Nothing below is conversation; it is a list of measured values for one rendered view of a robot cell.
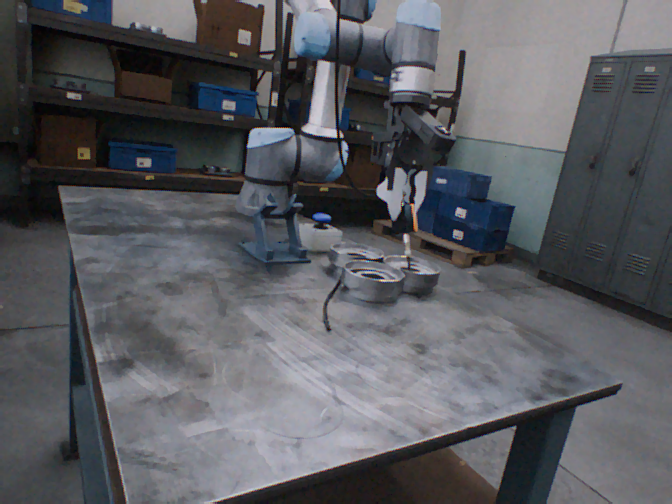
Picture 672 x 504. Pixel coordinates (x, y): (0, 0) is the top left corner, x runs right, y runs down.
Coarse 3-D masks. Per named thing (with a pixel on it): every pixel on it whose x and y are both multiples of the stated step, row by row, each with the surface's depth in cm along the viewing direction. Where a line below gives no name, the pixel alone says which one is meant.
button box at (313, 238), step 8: (304, 224) 105; (312, 224) 106; (304, 232) 103; (312, 232) 100; (320, 232) 101; (328, 232) 102; (336, 232) 103; (304, 240) 103; (312, 240) 100; (320, 240) 101; (328, 240) 102; (336, 240) 103; (312, 248) 101; (320, 248) 102; (328, 248) 103
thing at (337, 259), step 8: (336, 248) 95; (344, 248) 96; (352, 248) 97; (360, 248) 97; (368, 248) 96; (376, 248) 95; (336, 256) 89; (344, 256) 88; (352, 256) 87; (360, 256) 94; (368, 256) 93; (376, 256) 94; (336, 264) 89
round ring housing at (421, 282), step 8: (392, 256) 91; (400, 256) 92; (392, 264) 91; (416, 264) 93; (424, 264) 92; (432, 264) 90; (408, 272) 83; (416, 272) 83; (424, 272) 88; (432, 272) 89; (408, 280) 83; (416, 280) 83; (424, 280) 83; (432, 280) 84; (408, 288) 84; (416, 288) 84; (424, 288) 85; (432, 288) 87
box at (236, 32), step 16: (192, 0) 401; (208, 0) 379; (224, 0) 383; (208, 16) 382; (224, 16) 386; (240, 16) 391; (256, 16) 397; (208, 32) 386; (224, 32) 390; (240, 32) 396; (256, 32) 401; (224, 48) 395; (240, 48) 400; (256, 48) 405
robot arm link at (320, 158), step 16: (336, 0) 115; (352, 0) 115; (368, 0) 116; (352, 16) 116; (368, 16) 120; (320, 64) 123; (320, 80) 123; (320, 96) 124; (320, 112) 126; (304, 128) 129; (320, 128) 127; (304, 144) 127; (320, 144) 127; (336, 144) 129; (304, 160) 127; (320, 160) 128; (336, 160) 130; (304, 176) 131; (320, 176) 131; (336, 176) 132
